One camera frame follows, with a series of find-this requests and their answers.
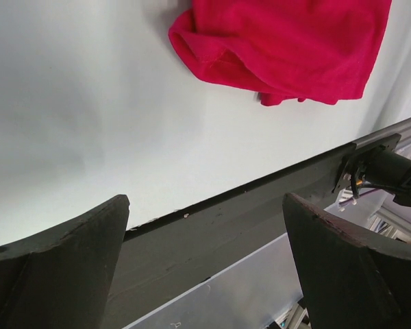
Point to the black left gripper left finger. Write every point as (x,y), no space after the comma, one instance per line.
(61,277)

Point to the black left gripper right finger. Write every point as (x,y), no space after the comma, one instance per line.
(351,277)

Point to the red t shirt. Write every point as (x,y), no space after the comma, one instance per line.
(324,51)

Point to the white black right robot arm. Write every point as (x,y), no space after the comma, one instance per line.
(380,169)

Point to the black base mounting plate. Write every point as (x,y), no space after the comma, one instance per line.
(160,260)

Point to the aluminium frame rail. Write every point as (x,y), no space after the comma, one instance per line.
(403,128)

